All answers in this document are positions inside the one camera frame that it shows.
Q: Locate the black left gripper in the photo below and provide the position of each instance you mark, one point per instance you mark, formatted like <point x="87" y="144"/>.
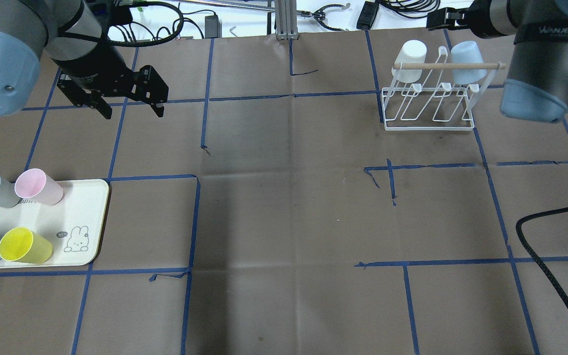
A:
<point x="97" y="63"/>

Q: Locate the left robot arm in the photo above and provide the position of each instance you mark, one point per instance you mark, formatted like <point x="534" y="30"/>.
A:
<point x="27" y="44"/>

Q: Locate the yellow cup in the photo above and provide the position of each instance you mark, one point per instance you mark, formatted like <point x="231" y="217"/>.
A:
<point x="23" y="245"/>

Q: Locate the grabber reach tool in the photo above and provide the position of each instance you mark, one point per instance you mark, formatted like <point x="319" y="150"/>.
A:
<point x="317" y="15"/>

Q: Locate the white wire cup rack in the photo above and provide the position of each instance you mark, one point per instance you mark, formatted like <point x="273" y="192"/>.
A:
<point x="435" y="102"/>

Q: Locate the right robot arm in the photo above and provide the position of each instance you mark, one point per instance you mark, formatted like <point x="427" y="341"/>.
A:
<point x="536" y="87"/>

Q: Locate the pale cream cup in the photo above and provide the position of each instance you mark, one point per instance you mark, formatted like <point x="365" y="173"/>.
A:
<point x="412" y="52"/>

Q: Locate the aluminium frame post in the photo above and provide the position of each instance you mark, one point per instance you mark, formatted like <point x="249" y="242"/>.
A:
<point x="286" y="19"/>

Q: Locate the cream bunny tray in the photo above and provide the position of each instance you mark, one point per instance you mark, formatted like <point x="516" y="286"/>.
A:
<point x="74" y="226"/>

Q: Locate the pink cup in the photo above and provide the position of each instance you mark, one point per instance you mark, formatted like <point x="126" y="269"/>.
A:
<point x="37" y="186"/>

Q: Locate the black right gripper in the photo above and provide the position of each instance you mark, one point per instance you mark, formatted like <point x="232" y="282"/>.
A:
<point x="467" y="17"/>

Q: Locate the black power adapter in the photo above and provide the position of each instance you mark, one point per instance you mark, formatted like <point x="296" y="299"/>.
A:
<point x="367" y="16"/>

